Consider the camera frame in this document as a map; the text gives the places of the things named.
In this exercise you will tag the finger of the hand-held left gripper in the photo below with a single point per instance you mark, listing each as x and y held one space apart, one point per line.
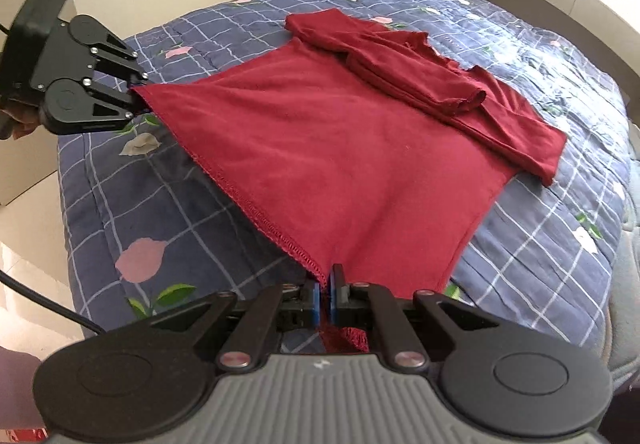
110 106
120 61

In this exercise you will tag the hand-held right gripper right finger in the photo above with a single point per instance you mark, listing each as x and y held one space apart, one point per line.
332 306

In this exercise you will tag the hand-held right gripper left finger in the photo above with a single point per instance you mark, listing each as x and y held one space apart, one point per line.
316 306

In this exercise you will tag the red long-sleeved shirt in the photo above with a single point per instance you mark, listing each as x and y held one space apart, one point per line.
325 149

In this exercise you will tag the person's left hand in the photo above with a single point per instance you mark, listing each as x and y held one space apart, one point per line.
22 123

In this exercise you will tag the blue checked floral quilt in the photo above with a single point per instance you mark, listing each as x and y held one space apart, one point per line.
525 249

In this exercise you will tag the grey quilted mattress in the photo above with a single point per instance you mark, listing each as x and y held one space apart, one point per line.
631 274

